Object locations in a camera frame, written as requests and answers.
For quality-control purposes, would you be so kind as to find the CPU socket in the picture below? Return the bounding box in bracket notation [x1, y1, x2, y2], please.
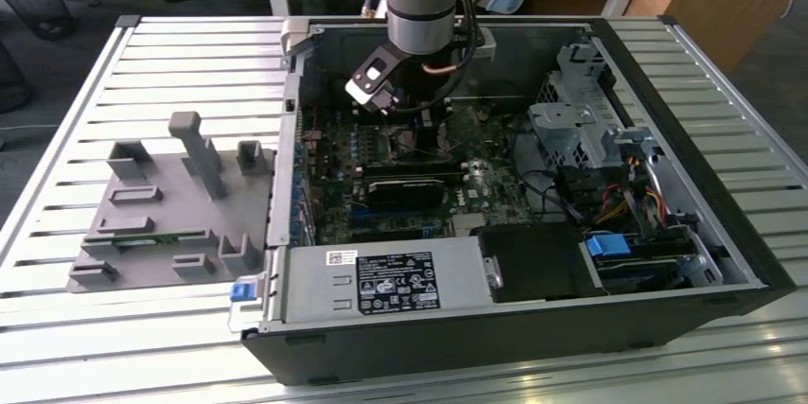
[391, 132, 458, 163]

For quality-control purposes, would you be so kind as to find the black graphics card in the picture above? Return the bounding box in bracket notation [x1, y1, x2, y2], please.
[367, 178, 444, 212]

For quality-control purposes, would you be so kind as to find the green motherboard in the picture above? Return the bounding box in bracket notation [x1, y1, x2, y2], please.
[296, 96, 538, 244]

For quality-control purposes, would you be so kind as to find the silver disk bay cage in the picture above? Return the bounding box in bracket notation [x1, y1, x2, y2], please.
[527, 42, 671, 169]

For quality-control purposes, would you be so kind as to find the silver chipset heatsink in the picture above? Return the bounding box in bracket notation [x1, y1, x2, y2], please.
[451, 214, 488, 237]

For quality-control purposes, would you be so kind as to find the black plastic shroud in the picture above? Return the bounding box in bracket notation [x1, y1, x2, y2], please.
[478, 226, 603, 305]

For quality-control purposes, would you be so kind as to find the blue disk carrier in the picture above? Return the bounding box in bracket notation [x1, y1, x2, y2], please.
[583, 232, 632, 262]

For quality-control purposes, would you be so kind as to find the silver labelled power supply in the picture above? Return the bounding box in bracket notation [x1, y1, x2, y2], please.
[276, 237, 502, 325]

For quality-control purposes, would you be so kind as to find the blue case latch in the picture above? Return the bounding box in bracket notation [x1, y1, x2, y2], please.
[230, 280, 260, 304]

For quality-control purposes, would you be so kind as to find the gray parts rack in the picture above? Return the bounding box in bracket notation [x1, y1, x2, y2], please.
[66, 110, 279, 294]

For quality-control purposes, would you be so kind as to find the green RAM stick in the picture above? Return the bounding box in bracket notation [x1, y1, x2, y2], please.
[112, 232, 207, 247]

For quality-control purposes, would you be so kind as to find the wooden cabinet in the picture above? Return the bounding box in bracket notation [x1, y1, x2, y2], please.
[624, 0, 808, 75]

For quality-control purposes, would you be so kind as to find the black office chair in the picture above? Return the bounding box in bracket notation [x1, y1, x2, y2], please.
[0, 0, 72, 42]

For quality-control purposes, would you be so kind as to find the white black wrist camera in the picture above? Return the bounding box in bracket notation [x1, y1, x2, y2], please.
[344, 43, 406, 115]

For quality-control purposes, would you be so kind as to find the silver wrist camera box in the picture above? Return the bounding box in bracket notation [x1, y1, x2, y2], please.
[464, 27, 499, 63]

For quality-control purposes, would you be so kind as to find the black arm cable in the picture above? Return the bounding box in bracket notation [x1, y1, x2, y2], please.
[388, 0, 482, 114]

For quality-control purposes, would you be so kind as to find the black wire bundle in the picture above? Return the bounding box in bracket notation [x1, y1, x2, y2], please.
[516, 167, 608, 226]

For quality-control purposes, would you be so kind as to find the orange yellow wire bundle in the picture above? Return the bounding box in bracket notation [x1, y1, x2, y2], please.
[596, 185, 672, 226]

